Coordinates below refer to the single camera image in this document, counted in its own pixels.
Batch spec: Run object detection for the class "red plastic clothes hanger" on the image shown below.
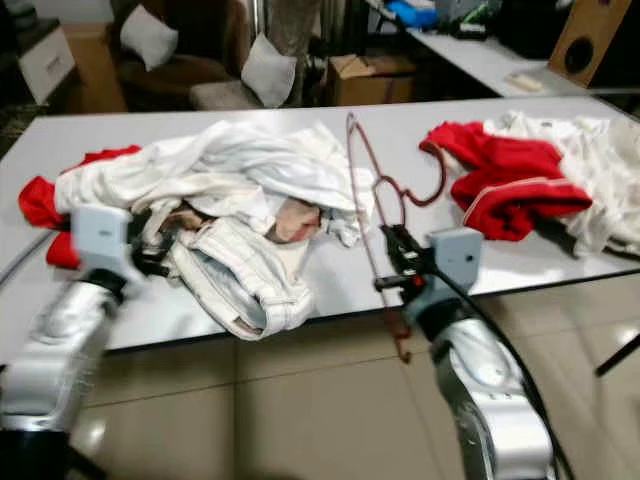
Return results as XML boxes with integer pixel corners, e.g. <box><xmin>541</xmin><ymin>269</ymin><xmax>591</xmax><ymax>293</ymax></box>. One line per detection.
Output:
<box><xmin>345</xmin><ymin>110</ymin><xmax>451</xmax><ymax>363</ymax></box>

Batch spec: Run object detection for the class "plain white garment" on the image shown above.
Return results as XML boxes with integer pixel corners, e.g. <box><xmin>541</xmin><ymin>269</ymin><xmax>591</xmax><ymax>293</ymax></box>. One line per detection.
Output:
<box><xmin>160</xmin><ymin>198</ymin><xmax>318</xmax><ymax>343</ymax></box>

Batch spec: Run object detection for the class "plain red garment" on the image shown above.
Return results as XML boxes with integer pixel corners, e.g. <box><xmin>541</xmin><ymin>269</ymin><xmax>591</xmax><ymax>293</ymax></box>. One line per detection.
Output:
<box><xmin>18</xmin><ymin>145</ymin><xmax>143</xmax><ymax>271</ymax></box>

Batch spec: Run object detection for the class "large crumpled white garment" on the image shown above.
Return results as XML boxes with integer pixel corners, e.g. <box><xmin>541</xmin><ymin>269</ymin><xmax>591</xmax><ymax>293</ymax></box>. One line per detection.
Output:
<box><xmin>52</xmin><ymin>118</ymin><xmax>376</xmax><ymax>251</ymax></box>

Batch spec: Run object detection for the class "red garment with white stripes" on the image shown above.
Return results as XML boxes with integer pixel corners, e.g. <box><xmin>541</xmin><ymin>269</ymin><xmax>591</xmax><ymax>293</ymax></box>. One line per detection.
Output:
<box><xmin>420</xmin><ymin>120</ymin><xmax>594</xmax><ymax>243</ymax></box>

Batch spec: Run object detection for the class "cardboard box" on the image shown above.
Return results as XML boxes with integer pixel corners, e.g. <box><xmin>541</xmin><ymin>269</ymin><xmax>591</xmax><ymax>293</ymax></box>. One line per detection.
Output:
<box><xmin>65</xmin><ymin>25</ymin><xmax>126</xmax><ymax>114</ymax></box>
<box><xmin>325</xmin><ymin>53</ymin><xmax>416</xmax><ymax>106</ymax></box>

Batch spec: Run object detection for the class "long white desk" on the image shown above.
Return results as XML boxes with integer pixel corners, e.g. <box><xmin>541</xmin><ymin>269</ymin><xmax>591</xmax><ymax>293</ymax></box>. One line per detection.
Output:
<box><xmin>400</xmin><ymin>25</ymin><xmax>640</xmax><ymax>99</ymax></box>

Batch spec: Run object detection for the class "small beige object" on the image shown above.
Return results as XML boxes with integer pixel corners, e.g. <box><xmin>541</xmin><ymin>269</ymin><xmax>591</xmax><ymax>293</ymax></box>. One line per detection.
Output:
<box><xmin>503</xmin><ymin>70</ymin><xmax>548</xmax><ymax>94</ymax></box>

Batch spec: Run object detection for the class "white labelled box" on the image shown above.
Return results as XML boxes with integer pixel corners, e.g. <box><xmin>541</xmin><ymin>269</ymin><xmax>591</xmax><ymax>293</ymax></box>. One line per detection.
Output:
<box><xmin>43</xmin><ymin>28</ymin><xmax>106</xmax><ymax>106</ymax></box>

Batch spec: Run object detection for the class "black table leg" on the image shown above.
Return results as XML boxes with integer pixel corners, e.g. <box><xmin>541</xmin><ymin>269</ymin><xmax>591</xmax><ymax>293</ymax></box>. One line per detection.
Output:
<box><xmin>593</xmin><ymin>333</ymin><xmax>640</xmax><ymax>379</ymax></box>

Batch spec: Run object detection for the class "cream white garment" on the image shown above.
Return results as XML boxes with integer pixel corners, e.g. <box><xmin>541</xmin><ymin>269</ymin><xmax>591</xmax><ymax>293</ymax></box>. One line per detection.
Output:
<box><xmin>480</xmin><ymin>108</ymin><xmax>640</xmax><ymax>259</ymax></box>

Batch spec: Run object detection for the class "white cushion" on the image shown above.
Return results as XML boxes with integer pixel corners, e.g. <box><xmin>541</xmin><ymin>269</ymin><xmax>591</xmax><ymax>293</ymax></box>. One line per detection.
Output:
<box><xmin>240</xmin><ymin>34</ymin><xmax>299</xmax><ymax>109</ymax></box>
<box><xmin>120</xmin><ymin>5</ymin><xmax>179</xmax><ymax>71</ymax></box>

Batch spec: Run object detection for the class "brown armchair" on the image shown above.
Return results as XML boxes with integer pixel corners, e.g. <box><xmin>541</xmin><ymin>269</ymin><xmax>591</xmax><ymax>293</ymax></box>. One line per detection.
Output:
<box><xmin>110</xmin><ymin>0</ymin><xmax>256</xmax><ymax>111</ymax></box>

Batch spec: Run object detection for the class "blue object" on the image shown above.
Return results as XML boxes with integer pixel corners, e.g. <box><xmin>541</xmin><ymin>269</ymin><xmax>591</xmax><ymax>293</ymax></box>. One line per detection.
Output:
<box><xmin>385</xmin><ymin>0</ymin><xmax>441</xmax><ymax>29</ymax></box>

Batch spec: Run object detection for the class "patterned grey curtain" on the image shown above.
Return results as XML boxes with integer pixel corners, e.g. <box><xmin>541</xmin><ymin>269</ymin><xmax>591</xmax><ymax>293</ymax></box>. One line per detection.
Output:
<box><xmin>255</xmin><ymin>0</ymin><xmax>321</xmax><ymax>106</ymax></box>

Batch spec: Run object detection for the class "wooden loudspeaker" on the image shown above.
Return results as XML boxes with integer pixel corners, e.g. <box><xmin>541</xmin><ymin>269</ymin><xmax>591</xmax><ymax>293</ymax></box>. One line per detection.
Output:
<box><xmin>547</xmin><ymin>0</ymin><xmax>636</xmax><ymax>89</ymax></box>

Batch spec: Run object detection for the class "light grey right wrist camera mount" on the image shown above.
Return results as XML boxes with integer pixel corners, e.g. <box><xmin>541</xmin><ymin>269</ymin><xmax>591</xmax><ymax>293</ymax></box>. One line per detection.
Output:
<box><xmin>405</xmin><ymin>228</ymin><xmax>483</xmax><ymax>321</ymax></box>

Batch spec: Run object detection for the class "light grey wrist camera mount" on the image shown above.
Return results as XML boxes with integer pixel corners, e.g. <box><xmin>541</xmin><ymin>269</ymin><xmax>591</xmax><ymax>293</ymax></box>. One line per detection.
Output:
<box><xmin>70</xmin><ymin>205</ymin><xmax>143</xmax><ymax>291</ymax></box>
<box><xmin>405</xmin><ymin>228</ymin><xmax>483</xmax><ymax>321</ymax></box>

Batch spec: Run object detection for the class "light grey left wrist camera mount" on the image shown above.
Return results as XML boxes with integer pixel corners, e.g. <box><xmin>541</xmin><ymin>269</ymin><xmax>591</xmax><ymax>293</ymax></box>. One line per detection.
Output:
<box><xmin>70</xmin><ymin>205</ymin><xmax>143</xmax><ymax>291</ymax></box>

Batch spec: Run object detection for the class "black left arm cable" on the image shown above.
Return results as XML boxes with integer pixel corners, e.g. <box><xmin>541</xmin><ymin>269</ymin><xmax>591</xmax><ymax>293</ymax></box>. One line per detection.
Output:
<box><xmin>0</xmin><ymin>228</ymin><xmax>66</xmax><ymax>286</ymax></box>

